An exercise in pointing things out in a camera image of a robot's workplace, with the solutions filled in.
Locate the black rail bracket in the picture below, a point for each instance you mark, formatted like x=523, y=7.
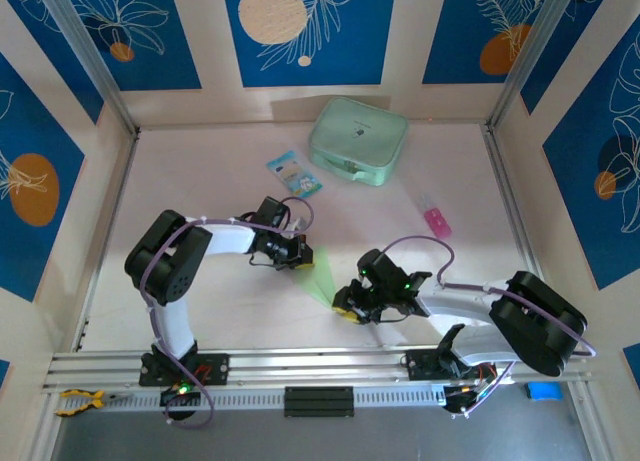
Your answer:
x=319, y=402

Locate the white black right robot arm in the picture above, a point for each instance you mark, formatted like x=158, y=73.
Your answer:
x=460, y=303

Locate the aluminium corner post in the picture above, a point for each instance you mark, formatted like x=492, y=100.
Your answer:
x=89, y=56
x=532, y=56

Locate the pink and clear plastic case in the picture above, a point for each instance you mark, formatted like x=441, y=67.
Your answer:
x=437, y=223

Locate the light green paper sheet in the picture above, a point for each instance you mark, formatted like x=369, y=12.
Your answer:
x=320, y=281

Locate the mint green zip pouch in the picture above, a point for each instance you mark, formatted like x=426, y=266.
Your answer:
x=357, y=136

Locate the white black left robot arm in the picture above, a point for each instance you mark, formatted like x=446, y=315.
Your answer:
x=227, y=241

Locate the aluminium table side rail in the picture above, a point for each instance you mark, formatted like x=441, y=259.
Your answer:
x=118, y=206
x=504, y=181

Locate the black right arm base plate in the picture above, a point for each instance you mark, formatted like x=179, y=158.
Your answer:
x=420, y=366

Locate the blue sponge block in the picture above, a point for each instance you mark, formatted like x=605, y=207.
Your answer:
x=542, y=391

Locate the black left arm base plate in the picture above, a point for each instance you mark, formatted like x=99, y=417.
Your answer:
x=220, y=366

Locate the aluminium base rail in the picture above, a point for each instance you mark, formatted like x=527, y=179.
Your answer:
x=320, y=363

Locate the small black controller box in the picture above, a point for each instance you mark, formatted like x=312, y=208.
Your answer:
x=457, y=405
x=175, y=398

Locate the blue white snack packet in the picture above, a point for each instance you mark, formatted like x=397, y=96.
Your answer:
x=295, y=176

